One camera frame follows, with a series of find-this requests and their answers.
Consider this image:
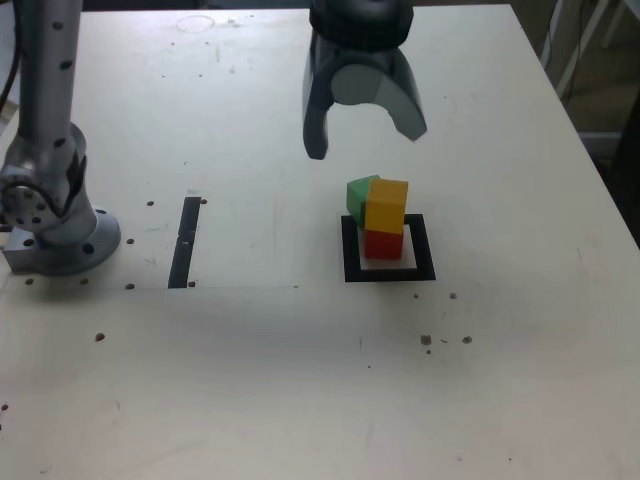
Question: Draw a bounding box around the black tape strip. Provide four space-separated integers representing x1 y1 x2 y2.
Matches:
167 196 202 290

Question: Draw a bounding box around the white metal frame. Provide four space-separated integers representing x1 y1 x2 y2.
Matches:
539 0 640 99

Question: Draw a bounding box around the yellow cube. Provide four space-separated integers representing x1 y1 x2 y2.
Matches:
366 178 410 235

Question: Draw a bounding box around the green cube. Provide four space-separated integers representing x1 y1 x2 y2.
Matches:
346 174 381 231

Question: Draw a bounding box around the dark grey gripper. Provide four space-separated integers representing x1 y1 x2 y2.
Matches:
301 32 430 162

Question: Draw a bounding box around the black tape square outline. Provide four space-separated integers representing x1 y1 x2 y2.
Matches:
340 213 437 284

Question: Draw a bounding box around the red cube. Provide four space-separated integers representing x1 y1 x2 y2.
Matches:
363 228 404 261

